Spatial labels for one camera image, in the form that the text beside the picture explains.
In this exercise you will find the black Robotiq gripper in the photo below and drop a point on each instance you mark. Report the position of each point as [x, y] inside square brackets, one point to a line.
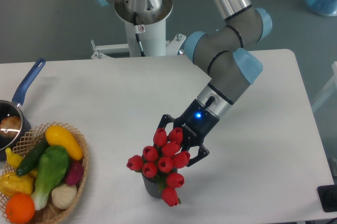
[196, 122]

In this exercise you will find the red tulip bouquet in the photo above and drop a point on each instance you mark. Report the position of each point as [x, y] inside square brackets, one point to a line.
[161, 161]

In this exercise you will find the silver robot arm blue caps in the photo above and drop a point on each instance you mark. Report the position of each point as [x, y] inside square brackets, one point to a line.
[222, 56]

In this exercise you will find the grey ribbed vase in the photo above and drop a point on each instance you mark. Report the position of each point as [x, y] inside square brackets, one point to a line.
[152, 187]

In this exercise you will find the purple red onion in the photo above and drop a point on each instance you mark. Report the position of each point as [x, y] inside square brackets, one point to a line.
[74, 174]

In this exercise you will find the yellow squash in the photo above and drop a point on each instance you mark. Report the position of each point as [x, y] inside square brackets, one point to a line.
[58, 135]

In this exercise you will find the green bok choy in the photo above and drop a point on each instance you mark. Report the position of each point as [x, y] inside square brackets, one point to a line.
[51, 169]

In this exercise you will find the white garlic bulb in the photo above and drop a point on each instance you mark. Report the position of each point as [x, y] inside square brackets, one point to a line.
[63, 196]

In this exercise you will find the black device at edge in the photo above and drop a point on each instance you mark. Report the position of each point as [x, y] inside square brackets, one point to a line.
[327, 195]

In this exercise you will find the dark green cucumber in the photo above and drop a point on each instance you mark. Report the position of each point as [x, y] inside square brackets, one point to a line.
[31, 160]

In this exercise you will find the yellow banana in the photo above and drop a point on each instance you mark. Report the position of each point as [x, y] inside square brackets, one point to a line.
[12, 158]

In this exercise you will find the browned bread in pan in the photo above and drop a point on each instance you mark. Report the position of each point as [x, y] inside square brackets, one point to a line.
[10, 127]

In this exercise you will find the orange fruit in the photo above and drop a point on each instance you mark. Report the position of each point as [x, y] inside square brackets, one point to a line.
[20, 208]

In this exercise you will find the yellow bell pepper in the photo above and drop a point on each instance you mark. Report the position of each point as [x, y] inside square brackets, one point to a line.
[11, 184]

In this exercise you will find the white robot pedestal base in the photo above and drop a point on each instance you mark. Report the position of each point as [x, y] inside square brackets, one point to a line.
[145, 28]

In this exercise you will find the white frame at right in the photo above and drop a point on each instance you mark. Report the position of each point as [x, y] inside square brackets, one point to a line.
[326, 91]

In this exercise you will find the blue handled saucepan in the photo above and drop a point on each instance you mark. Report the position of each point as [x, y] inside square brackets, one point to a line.
[13, 107]

